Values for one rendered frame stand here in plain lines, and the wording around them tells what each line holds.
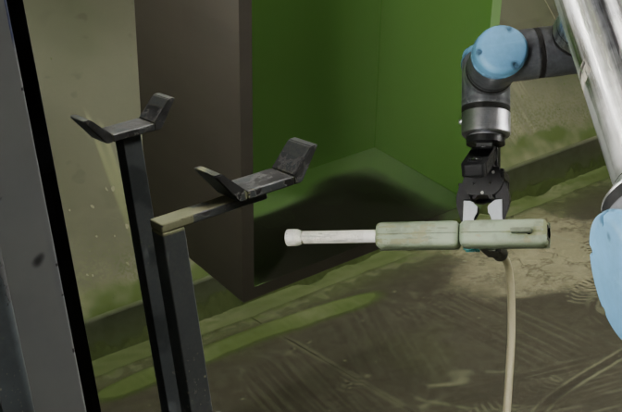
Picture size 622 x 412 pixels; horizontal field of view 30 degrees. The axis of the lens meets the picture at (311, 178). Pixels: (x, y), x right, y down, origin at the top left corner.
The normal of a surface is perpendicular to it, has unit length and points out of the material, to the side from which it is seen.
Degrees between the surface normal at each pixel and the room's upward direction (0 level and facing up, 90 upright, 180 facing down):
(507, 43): 59
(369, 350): 0
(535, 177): 90
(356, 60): 102
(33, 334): 90
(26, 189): 90
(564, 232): 0
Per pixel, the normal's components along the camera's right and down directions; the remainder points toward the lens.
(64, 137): 0.41, -0.33
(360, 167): 0.02, -0.88
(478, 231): -0.33, -0.24
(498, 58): -0.07, -0.21
